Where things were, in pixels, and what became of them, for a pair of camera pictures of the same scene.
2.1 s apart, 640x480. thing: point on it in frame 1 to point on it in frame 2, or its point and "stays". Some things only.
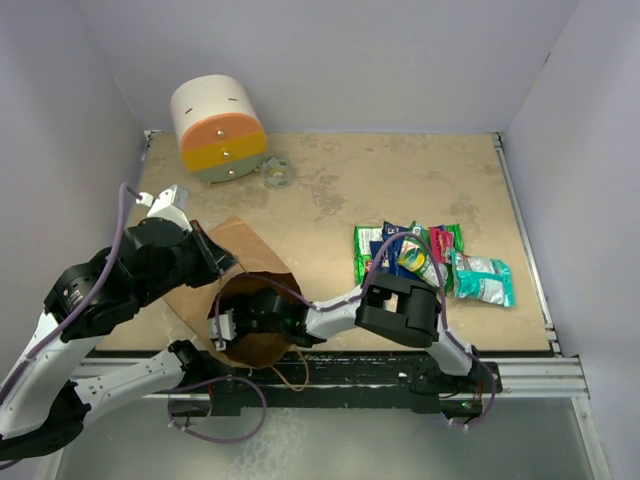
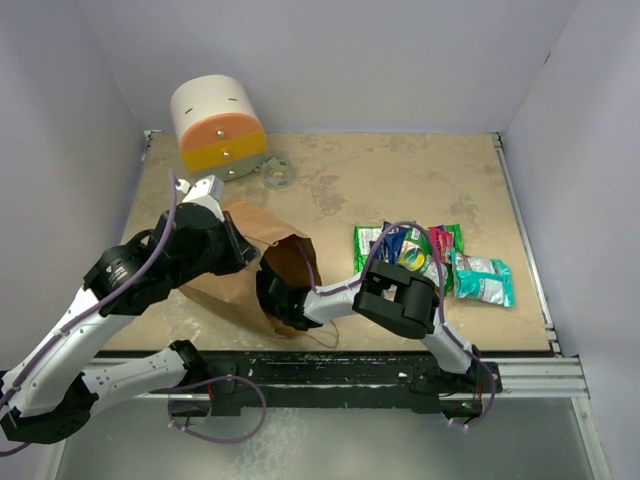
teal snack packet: x=484 y=279 stays
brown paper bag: x=260 y=267 to x=288 y=256
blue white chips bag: x=388 y=262 stays
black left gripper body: x=198 y=265 to x=225 y=254
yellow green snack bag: x=415 y=255 stays
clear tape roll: x=277 y=172 stays
